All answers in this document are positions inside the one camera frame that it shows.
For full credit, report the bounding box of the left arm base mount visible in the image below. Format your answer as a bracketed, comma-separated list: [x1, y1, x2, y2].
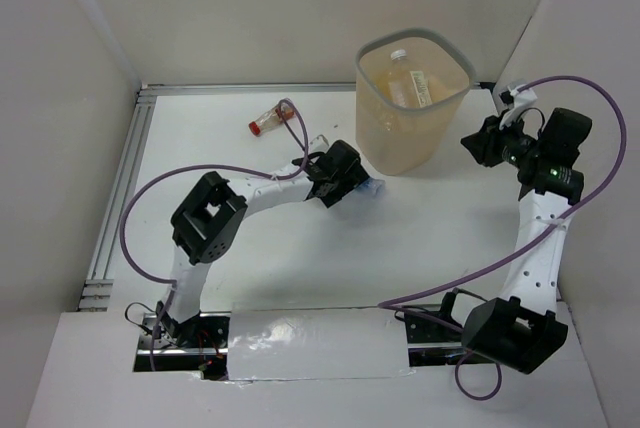
[124, 302, 230, 381]

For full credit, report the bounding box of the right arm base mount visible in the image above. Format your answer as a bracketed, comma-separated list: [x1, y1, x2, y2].
[394, 311, 466, 367]

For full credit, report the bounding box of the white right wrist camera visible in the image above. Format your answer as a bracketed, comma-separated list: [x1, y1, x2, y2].
[498, 79, 538, 131]

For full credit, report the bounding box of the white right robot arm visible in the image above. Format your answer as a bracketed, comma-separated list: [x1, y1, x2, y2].
[436, 108, 592, 374]

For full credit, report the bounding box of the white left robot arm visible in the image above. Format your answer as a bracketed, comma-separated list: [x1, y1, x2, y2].
[156, 136, 369, 347]

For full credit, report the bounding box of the beige ribbed plastic bin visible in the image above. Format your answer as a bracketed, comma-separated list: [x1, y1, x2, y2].
[355, 28, 476, 176]

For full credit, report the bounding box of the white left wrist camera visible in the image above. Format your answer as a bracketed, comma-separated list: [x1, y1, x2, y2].
[309, 135, 329, 153]

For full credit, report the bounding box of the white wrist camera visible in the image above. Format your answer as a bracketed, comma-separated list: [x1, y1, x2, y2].
[498, 79, 538, 131]
[309, 135, 329, 153]

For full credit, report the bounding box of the blue label plastic bottle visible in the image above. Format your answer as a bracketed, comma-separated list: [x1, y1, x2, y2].
[356, 178, 385, 198]

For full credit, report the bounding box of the white label clear bottle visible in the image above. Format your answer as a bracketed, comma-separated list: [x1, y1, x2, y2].
[378, 49, 432, 109]

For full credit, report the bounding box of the red cap small bottle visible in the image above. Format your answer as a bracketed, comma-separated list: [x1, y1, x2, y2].
[248, 99, 295, 137]

